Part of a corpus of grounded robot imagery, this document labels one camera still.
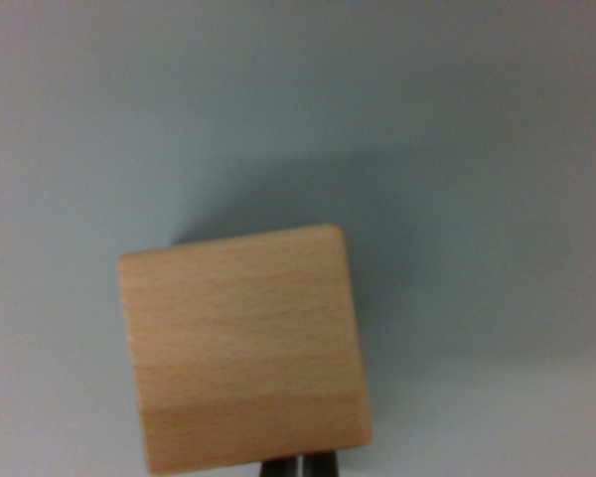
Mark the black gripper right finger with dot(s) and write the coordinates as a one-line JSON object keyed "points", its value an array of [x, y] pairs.
{"points": [[322, 464]]}

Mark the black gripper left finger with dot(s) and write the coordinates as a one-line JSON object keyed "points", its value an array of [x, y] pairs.
{"points": [[280, 468]]}

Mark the light wooden cube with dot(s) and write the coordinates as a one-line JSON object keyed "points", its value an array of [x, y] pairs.
{"points": [[243, 348]]}

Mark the pale blue plastic tray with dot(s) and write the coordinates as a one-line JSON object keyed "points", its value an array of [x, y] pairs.
{"points": [[129, 124]]}

